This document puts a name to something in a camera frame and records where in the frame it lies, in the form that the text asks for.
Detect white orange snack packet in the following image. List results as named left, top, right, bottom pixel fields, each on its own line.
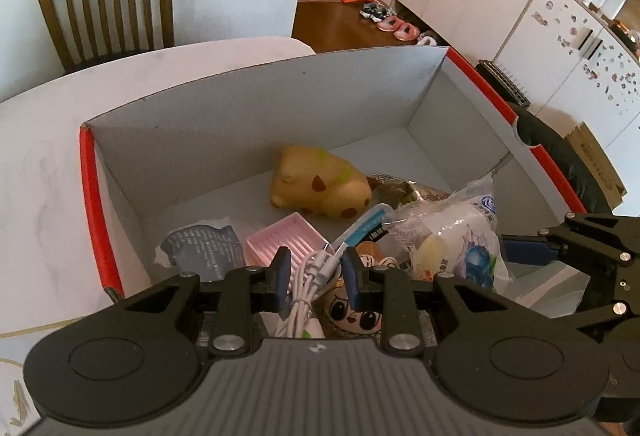
left=330, top=203, right=402, bottom=268

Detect sticker-covered white cabinet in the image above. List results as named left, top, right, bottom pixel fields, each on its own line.
left=495, top=0, right=640, bottom=150

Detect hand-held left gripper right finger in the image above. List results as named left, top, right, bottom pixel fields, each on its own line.
left=341, top=247, right=521, bottom=358

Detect tissue paper pack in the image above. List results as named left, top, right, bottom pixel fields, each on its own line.
left=154, top=217, right=247, bottom=285

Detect marble desktop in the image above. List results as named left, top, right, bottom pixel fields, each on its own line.
left=0, top=37, right=321, bottom=417

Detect black padded chair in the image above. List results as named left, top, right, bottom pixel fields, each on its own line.
left=505, top=103, right=614, bottom=218

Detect white cable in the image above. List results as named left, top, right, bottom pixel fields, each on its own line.
left=272, top=241, right=352, bottom=342

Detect wooden chair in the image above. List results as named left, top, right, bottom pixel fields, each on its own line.
left=36, top=0, right=175, bottom=73

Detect black white shoes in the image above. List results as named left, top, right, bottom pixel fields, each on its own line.
left=360, top=2, right=397, bottom=22

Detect silver foil snack packet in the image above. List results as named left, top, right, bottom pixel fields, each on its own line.
left=367, top=172, right=452, bottom=208

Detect red cardboard box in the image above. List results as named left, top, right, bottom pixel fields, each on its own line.
left=79, top=46, right=594, bottom=319

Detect doll face keychain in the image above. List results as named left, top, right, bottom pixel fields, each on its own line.
left=320, top=277, right=387, bottom=340

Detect brown cardboard box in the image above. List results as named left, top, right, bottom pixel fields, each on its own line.
left=565, top=122, right=627, bottom=208

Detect clear bread packet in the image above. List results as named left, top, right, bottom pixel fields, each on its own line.
left=382, top=176, right=517, bottom=293

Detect pink ridged case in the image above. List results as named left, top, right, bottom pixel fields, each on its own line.
left=246, top=212, right=327, bottom=278

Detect black ribbed panel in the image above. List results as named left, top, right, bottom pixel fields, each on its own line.
left=475, top=59, right=532, bottom=109

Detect pink slippers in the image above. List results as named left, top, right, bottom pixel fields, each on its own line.
left=377, top=15, right=419, bottom=42

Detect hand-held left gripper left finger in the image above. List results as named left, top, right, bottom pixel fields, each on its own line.
left=120, top=247, right=292, bottom=358

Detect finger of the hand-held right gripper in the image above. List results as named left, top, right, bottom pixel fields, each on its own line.
left=574, top=298, right=632, bottom=343
left=501, top=211, right=640, bottom=268

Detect yellow squishy animal toy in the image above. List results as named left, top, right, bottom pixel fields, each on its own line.
left=270, top=145, right=374, bottom=219

